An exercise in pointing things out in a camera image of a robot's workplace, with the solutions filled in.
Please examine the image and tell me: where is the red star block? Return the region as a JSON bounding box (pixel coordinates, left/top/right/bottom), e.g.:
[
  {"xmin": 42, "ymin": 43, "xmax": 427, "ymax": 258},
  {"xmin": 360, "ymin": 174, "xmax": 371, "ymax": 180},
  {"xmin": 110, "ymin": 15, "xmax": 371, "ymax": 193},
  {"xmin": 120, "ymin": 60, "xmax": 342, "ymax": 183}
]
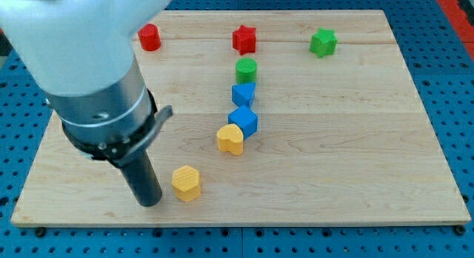
[{"xmin": 232, "ymin": 25, "xmax": 256, "ymax": 56}]

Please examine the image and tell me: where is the light wooden board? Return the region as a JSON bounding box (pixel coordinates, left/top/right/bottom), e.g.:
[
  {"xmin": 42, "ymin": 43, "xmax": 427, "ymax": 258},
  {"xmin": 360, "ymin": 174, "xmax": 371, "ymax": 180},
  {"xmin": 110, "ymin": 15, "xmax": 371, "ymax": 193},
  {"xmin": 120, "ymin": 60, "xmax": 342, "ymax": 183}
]
[{"xmin": 11, "ymin": 10, "xmax": 471, "ymax": 228}]

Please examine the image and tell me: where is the blue cube block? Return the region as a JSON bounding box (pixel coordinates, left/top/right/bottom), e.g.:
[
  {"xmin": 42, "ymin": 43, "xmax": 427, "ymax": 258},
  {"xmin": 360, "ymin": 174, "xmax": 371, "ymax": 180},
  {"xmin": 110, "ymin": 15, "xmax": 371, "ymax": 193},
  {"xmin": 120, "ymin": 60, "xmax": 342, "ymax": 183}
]
[{"xmin": 227, "ymin": 105, "xmax": 258, "ymax": 139}]

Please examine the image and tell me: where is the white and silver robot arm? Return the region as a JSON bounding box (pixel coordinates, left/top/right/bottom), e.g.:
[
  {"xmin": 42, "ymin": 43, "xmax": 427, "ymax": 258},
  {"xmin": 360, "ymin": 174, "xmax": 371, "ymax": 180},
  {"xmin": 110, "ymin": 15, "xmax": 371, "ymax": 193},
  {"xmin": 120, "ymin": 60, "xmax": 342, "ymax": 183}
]
[{"xmin": 1, "ymin": 0, "xmax": 172, "ymax": 166}]

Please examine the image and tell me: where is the yellow heart block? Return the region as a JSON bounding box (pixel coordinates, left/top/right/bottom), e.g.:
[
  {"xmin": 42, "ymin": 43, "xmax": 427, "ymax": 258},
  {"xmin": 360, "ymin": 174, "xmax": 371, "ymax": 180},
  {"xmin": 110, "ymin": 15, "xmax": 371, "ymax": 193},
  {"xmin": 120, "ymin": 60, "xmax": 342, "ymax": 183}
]
[{"xmin": 216, "ymin": 124, "xmax": 244, "ymax": 156}]

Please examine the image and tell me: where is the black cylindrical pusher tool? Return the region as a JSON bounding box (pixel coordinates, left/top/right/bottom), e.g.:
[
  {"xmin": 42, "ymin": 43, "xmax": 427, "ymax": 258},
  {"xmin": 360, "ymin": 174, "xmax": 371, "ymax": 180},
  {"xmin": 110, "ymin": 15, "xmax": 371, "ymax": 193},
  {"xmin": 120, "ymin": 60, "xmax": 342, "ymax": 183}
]
[{"xmin": 120, "ymin": 151, "xmax": 162, "ymax": 207}]

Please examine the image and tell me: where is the green star block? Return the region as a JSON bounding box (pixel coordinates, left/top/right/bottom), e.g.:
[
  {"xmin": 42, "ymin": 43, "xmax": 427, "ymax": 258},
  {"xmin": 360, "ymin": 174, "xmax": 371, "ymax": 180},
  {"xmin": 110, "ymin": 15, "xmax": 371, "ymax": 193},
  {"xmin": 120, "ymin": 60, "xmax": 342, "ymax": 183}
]
[{"xmin": 309, "ymin": 27, "xmax": 338, "ymax": 58}]

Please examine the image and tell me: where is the green cylinder block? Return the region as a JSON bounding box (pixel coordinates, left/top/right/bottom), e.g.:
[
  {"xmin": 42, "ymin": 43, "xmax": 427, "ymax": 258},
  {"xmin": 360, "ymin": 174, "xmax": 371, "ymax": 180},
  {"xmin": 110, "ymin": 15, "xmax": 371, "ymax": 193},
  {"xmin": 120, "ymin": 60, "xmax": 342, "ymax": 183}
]
[{"xmin": 235, "ymin": 58, "xmax": 258, "ymax": 84}]

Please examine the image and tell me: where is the yellow hexagon block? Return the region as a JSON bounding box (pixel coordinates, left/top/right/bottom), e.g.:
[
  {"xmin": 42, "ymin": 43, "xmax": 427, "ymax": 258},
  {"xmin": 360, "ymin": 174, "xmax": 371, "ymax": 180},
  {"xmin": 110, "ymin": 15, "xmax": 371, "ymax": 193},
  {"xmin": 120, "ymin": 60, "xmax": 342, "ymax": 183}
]
[{"xmin": 172, "ymin": 165, "xmax": 201, "ymax": 202}]

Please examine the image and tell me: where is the red cylinder block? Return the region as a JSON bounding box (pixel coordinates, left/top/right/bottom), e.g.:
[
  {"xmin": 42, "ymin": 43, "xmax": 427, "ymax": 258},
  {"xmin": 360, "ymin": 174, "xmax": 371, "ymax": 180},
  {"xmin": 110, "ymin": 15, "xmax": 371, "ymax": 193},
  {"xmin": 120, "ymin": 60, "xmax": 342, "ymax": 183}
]
[{"xmin": 138, "ymin": 24, "xmax": 161, "ymax": 51}]

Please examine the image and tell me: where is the blue triangle block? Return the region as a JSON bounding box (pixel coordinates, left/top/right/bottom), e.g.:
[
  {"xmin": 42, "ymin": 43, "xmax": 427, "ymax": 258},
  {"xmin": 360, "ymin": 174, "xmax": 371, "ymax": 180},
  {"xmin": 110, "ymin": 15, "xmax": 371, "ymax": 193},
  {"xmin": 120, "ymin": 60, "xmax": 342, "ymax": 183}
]
[{"xmin": 231, "ymin": 82, "xmax": 256, "ymax": 108}]

